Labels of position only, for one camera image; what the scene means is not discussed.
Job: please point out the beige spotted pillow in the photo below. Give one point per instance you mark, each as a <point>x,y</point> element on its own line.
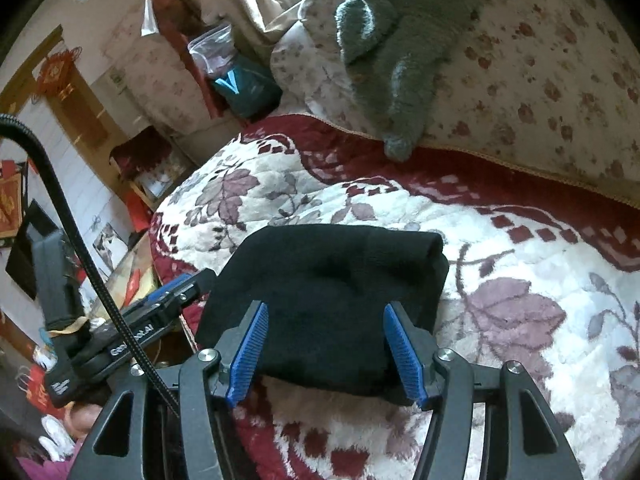
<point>540,70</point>

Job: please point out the small wooden side table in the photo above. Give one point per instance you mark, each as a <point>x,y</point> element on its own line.
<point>145,160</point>

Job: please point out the teal bag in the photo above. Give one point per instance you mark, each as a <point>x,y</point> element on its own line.
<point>245,87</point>

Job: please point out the red wall poster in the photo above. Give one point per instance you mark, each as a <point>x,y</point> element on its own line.
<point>7,200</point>

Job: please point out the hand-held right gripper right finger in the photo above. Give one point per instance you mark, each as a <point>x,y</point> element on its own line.
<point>402,352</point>

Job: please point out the red knot wall ornament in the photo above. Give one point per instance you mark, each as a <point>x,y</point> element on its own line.
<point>56,67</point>

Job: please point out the clear plastic bag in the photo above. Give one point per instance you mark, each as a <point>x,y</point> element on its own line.
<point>212,47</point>

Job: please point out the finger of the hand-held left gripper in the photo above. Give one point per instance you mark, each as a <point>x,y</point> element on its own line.
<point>172,305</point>
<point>192,280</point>

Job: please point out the red white floral plush blanket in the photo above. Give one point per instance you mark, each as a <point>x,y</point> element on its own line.
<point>450,260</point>

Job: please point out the person's left hand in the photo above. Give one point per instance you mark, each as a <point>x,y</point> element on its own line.
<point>84,419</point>

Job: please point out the wooden door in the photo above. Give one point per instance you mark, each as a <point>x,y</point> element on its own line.
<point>75,100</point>

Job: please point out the grey fluffy throw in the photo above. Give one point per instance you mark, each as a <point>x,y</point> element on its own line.
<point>400,50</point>

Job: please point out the black pants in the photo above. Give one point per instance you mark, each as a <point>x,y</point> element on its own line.
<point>325,300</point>

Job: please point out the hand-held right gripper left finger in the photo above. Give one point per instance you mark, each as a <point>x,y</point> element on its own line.
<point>247,355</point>

